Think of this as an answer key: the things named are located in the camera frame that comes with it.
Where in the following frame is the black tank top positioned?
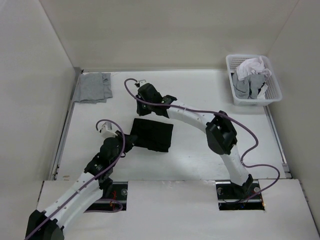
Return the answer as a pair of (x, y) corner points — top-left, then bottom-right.
(130, 118), (174, 153)

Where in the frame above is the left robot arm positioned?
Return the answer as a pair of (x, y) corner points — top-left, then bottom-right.
(25, 131), (138, 240)

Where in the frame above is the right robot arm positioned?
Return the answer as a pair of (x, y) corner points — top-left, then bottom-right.
(135, 80), (253, 198)

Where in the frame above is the folded grey tank top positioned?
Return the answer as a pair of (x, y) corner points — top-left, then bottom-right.
(72, 72), (113, 104)

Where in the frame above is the grey crumpled garment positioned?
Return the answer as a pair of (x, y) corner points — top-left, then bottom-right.
(232, 72), (266, 100)

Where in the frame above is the white crumpled garment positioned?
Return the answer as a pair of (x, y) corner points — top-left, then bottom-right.
(235, 56), (272, 81)

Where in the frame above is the white plastic laundry basket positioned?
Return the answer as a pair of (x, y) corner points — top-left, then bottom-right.
(225, 54), (283, 106)

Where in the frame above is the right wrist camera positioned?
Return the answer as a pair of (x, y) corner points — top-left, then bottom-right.
(135, 79), (147, 88)

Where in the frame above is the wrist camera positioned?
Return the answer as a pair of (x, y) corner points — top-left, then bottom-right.
(135, 79), (147, 88)
(99, 121), (117, 139)

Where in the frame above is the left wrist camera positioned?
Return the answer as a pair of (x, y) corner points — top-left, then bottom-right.
(99, 121), (117, 139)

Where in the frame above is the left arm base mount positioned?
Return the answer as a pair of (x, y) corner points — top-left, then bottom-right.
(85, 181), (129, 213)

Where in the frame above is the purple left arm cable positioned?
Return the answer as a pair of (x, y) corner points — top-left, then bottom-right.
(24, 119), (126, 240)

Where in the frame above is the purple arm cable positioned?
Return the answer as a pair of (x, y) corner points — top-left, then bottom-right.
(24, 119), (126, 240)
(124, 78), (281, 201)

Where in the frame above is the aluminium table edge rail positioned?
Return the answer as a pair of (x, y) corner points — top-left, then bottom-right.
(48, 67), (83, 180)

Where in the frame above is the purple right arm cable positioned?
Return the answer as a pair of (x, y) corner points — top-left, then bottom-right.
(124, 78), (281, 201)

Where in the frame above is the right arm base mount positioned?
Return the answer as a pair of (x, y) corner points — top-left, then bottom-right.
(215, 180), (265, 211)

